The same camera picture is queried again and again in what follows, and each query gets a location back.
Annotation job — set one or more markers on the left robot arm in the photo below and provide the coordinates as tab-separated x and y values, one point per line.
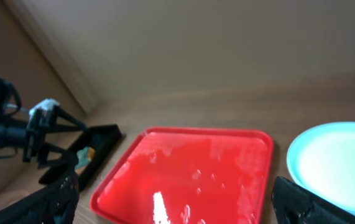
12	131

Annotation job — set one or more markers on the orange green sponge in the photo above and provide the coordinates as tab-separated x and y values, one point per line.
85	156

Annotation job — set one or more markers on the red plastic tray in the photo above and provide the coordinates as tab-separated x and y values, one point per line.
188	175

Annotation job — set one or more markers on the black water tray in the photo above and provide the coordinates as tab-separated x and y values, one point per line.
103	139

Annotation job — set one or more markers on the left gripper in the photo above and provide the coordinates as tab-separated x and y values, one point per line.
48	155

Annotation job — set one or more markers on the light blue plate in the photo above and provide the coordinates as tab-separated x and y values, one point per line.
322	160

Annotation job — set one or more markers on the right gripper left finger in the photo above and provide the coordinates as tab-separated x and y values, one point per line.
55	203

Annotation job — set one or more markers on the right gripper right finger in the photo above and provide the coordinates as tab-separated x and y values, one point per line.
295	205

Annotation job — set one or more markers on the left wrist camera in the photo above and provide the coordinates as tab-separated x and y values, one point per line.
46	104

